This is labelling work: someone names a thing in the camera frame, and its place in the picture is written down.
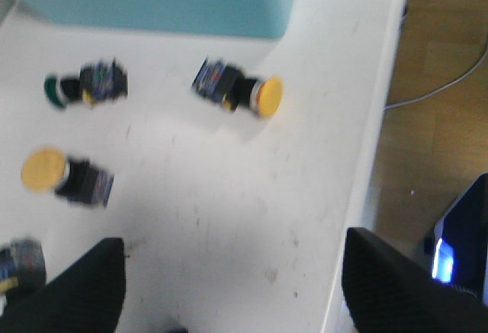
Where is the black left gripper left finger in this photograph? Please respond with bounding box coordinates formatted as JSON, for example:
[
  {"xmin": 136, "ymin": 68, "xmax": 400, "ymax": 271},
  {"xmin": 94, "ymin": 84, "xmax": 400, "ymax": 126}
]
[{"xmin": 1, "ymin": 237, "xmax": 127, "ymax": 332}]

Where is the green push button near box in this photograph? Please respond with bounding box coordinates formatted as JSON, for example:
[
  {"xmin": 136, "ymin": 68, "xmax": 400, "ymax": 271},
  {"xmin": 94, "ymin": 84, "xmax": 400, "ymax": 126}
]
[{"xmin": 43, "ymin": 59, "xmax": 128, "ymax": 110}]

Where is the grey floor cable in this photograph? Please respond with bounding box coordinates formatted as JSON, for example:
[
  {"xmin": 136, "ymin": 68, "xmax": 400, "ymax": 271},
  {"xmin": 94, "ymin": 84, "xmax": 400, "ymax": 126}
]
[{"xmin": 383, "ymin": 39, "xmax": 488, "ymax": 111}]

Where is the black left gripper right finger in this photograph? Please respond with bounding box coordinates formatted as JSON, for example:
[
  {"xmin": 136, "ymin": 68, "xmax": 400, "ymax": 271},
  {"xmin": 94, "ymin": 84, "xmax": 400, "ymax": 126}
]
[{"xmin": 342, "ymin": 227, "xmax": 487, "ymax": 332}]

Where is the red push button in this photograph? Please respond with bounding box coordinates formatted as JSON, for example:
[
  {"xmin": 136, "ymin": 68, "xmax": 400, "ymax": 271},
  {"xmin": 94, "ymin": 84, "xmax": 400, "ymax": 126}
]
[{"xmin": 1, "ymin": 238, "xmax": 47, "ymax": 309}]

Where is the dark device with blue light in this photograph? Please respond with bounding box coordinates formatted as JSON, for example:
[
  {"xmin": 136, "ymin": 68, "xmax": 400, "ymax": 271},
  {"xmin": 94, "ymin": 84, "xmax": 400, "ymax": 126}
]
[{"xmin": 424, "ymin": 173, "xmax": 487, "ymax": 304}]

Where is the yellow push button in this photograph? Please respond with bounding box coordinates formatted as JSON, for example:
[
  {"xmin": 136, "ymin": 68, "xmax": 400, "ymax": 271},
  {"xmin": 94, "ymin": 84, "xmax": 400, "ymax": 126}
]
[
  {"xmin": 21, "ymin": 147, "xmax": 114, "ymax": 208},
  {"xmin": 191, "ymin": 59, "xmax": 284, "ymax": 118}
]

